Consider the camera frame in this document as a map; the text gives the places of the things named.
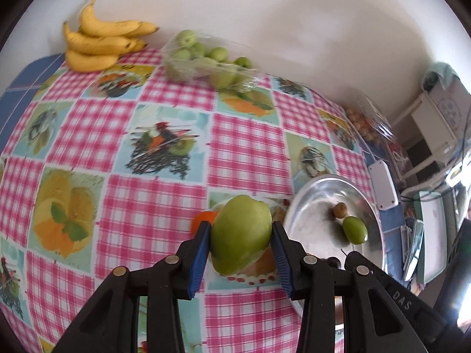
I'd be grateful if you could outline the white carton box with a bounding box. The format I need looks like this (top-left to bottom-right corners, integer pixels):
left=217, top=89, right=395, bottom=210
left=430, top=77, right=471, bottom=133

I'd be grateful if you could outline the yellow banana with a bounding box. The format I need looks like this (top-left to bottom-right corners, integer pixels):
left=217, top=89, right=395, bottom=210
left=63, top=21, right=148, bottom=56
left=65, top=49, right=119, bottom=73
left=123, top=22, right=160, bottom=39
left=79, top=0, right=142, bottom=37

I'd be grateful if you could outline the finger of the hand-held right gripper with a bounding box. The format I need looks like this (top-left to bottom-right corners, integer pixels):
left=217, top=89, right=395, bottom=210
left=344, top=251, right=391, bottom=282

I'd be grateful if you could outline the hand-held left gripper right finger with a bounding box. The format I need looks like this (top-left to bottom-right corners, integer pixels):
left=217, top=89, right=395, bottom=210
left=271, top=221, right=427, bottom=353

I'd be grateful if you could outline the clear plastic container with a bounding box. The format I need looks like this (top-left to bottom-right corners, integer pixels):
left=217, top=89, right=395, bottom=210
left=348, top=88, right=398, bottom=144

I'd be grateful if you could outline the silver metal plate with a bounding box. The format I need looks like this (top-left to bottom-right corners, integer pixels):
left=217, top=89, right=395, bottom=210
left=284, top=174, right=387, bottom=333

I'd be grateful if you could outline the large green mango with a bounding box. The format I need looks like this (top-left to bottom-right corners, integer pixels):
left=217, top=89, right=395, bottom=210
left=209, top=195, right=273, bottom=276

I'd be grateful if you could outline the pile of small brown fruits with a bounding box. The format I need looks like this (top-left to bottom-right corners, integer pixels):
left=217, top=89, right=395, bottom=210
left=344, top=107, right=379, bottom=142

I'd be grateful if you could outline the pile of green jujubes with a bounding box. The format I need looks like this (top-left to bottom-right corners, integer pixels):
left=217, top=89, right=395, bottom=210
left=165, top=29, right=253, bottom=89

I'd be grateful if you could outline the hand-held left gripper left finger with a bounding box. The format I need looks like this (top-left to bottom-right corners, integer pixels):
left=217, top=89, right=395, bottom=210
left=55, top=221, right=213, bottom=353

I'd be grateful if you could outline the orange tangerine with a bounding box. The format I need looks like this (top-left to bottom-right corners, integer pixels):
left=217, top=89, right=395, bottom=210
left=191, top=211, right=219, bottom=234

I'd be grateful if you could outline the pink plastic bag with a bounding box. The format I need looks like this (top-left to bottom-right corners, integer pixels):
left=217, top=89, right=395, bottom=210
left=386, top=141, right=413, bottom=177

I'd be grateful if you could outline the green-rimmed white board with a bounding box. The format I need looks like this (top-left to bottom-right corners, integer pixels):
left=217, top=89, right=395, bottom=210
left=414, top=190, right=447, bottom=284

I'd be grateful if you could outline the white plastic device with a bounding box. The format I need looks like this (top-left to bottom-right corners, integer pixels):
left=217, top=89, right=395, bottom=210
left=368, top=160, right=399, bottom=211

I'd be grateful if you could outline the small green mango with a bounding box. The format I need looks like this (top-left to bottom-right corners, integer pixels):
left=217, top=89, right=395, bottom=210
left=342, top=216, right=369, bottom=245

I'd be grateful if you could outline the clear plastic bag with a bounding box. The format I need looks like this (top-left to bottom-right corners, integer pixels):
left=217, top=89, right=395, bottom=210
left=162, top=31, right=260, bottom=92

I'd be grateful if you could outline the teal cloth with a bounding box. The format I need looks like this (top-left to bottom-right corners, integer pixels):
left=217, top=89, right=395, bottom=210
left=421, top=61, right=462, bottom=91

